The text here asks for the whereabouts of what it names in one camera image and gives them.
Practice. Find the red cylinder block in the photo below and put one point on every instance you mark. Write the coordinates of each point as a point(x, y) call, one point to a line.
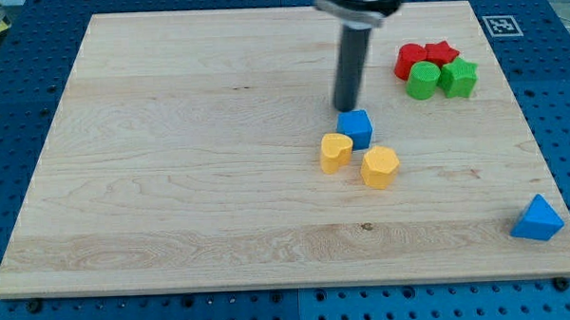
point(408, 55)

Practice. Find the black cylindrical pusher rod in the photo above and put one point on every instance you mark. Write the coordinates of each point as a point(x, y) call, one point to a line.
point(354, 44)

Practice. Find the blue cube block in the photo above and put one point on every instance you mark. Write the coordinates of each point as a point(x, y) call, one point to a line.
point(357, 125)

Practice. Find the green star block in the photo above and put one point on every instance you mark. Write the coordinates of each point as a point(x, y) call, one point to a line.
point(458, 78)

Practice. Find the wooden board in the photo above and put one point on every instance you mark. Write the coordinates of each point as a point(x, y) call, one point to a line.
point(184, 157)

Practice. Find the red star block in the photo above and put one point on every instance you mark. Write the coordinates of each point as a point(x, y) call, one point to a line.
point(441, 53)

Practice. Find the green cylinder block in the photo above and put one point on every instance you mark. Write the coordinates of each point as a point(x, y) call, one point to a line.
point(422, 80)

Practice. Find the yellow hexagon block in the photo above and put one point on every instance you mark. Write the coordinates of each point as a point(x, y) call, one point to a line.
point(379, 167)

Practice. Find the blue triangle block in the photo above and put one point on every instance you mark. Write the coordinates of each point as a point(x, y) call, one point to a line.
point(538, 221)

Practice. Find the white fiducial marker tag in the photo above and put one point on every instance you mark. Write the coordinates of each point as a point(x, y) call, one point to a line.
point(502, 25)

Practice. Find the yellow heart block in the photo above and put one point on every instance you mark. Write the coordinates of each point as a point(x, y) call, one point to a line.
point(336, 151)

